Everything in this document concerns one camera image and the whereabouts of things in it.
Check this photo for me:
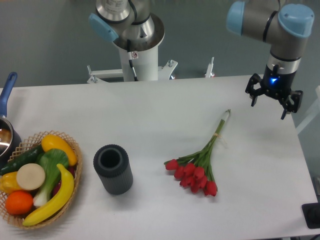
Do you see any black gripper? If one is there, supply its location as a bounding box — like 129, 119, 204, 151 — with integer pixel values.
245, 65, 304, 120

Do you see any red tulip bouquet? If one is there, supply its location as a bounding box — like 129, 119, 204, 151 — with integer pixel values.
163, 109, 231, 197

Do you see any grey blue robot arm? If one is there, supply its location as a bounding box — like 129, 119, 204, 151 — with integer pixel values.
88, 0, 315, 116

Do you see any black device at edge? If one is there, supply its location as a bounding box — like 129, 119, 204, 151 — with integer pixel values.
301, 202, 320, 229

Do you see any dark grey ribbed vase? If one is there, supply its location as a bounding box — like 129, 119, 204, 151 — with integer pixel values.
93, 144, 134, 195

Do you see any red fruit in basket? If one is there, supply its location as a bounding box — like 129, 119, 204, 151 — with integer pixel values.
51, 166, 76, 197

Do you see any yellow banana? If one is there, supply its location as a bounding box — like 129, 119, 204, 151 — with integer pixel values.
22, 163, 75, 227

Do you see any yellow squash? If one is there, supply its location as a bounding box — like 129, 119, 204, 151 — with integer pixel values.
41, 134, 78, 167

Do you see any green bok choy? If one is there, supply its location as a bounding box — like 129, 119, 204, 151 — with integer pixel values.
33, 148, 69, 208

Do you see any woven wicker basket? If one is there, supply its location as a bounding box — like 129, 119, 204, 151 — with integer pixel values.
0, 130, 83, 230

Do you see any green cucumber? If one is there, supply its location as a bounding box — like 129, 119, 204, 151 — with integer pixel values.
0, 145, 44, 176

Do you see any beige round slice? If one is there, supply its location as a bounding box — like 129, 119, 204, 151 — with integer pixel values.
16, 163, 46, 191

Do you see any orange fruit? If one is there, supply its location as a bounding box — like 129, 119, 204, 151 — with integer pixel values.
5, 190, 33, 215

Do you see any yellow bell pepper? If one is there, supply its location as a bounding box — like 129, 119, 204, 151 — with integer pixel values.
0, 171, 23, 194

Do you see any white frame at right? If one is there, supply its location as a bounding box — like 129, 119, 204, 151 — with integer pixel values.
296, 85, 320, 135

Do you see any white table clamp bracket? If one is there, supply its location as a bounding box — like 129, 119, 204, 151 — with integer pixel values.
86, 59, 178, 84

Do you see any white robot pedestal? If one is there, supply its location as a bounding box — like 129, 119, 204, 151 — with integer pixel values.
113, 13, 165, 82

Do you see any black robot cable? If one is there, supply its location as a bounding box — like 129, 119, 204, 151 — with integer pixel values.
126, 39, 139, 82

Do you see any blue handled saucepan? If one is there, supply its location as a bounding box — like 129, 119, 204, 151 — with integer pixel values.
0, 72, 22, 168

